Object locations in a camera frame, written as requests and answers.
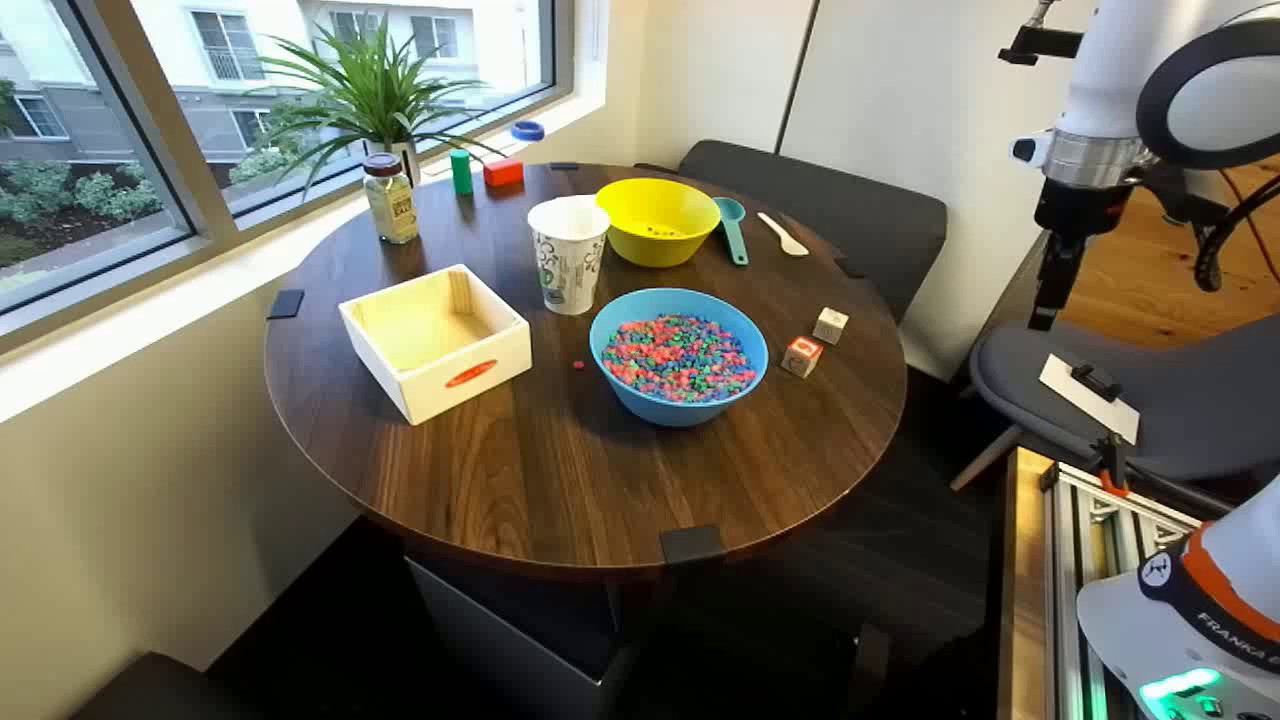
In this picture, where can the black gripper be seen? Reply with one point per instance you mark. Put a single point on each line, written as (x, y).
(1075, 213)

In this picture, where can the wooden block red six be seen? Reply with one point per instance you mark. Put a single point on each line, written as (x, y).
(801, 357)

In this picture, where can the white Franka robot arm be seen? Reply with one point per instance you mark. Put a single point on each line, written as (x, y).
(1104, 66)

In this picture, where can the robot base orange band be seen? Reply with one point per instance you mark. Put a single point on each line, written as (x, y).
(1201, 643)

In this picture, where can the white card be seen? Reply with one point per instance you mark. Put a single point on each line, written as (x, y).
(1087, 406)

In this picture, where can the blue-grey chair metal legs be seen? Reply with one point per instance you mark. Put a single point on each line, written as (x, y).
(1201, 402)

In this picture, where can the dark grey fabric chair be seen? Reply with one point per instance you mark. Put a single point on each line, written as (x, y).
(854, 213)

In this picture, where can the white plastic spoon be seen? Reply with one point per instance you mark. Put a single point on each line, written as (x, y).
(780, 235)

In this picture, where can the teal measuring scoop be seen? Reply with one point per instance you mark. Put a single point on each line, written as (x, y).
(732, 235)

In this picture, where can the blue bowl of colourful beads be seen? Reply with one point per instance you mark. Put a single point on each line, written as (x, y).
(677, 361)

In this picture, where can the yellow plastic bowl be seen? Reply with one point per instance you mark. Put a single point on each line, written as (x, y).
(658, 224)

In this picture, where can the black table edge tab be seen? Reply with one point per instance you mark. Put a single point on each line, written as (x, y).
(284, 305)
(561, 167)
(688, 547)

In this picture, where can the patterned paper cup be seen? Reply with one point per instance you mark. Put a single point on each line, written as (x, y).
(568, 263)

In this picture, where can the blue lid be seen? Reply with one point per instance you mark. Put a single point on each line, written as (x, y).
(530, 131)

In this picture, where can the green block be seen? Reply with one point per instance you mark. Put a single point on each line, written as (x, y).
(460, 172)

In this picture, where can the white wooden box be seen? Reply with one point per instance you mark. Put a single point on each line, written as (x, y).
(434, 343)

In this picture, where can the labelled glass jar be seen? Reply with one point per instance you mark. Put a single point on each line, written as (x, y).
(392, 204)

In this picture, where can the green potted plant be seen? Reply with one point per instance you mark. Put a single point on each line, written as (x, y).
(361, 84)

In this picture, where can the dark grey seat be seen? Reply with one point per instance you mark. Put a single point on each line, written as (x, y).
(162, 693)

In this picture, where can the grey table pedestal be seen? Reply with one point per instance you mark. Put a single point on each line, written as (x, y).
(506, 655)

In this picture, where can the grey window frame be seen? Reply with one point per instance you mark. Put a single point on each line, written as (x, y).
(147, 120)

